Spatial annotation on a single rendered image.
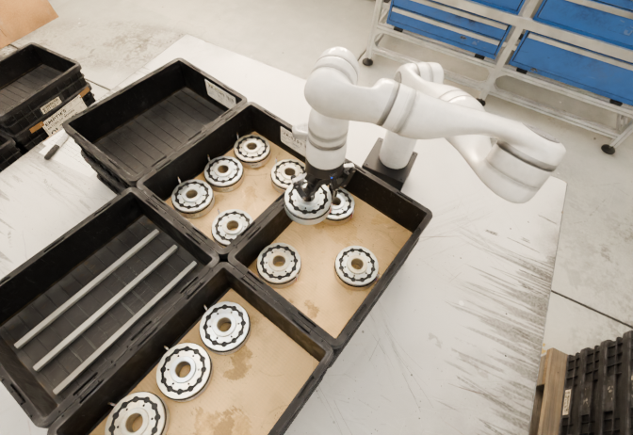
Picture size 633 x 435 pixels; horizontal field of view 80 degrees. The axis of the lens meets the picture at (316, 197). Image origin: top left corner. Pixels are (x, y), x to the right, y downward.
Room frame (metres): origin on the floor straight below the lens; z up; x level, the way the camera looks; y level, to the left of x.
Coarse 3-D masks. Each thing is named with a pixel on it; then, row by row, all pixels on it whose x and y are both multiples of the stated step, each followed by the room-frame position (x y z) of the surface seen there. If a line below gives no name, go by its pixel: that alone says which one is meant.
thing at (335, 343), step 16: (368, 176) 0.60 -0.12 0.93; (400, 192) 0.57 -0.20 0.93; (416, 208) 0.53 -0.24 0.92; (416, 240) 0.45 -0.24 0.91; (400, 256) 0.39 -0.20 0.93; (384, 272) 0.35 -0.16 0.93; (272, 288) 0.29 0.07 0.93; (288, 304) 0.26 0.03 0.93; (368, 304) 0.27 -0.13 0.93; (304, 320) 0.23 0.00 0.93; (352, 320) 0.24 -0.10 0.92; (320, 336) 0.20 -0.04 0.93
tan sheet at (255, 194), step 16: (272, 144) 0.77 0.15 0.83; (272, 160) 0.70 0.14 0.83; (256, 176) 0.64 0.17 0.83; (224, 192) 0.57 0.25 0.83; (240, 192) 0.58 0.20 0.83; (256, 192) 0.59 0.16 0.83; (272, 192) 0.59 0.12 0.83; (224, 208) 0.52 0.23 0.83; (240, 208) 0.53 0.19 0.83; (256, 208) 0.54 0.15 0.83; (208, 224) 0.47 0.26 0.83
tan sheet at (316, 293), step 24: (360, 216) 0.55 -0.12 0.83; (384, 216) 0.56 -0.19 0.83; (288, 240) 0.45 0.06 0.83; (312, 240) 0.46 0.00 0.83; (336, 240) 0.47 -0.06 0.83; (360, 240) 0.48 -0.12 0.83; (384, 240) 0.48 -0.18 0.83; (312, 264) 0.40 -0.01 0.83; (384, 264) 0.42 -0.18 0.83; (288, 288) 0.33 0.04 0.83; (312, 288) 0.33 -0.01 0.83; (336, 288) 0.34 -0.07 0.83; (312, 312) 0.28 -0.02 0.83; (336, 312) 0.29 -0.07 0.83; (336, 336) 0.23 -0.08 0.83
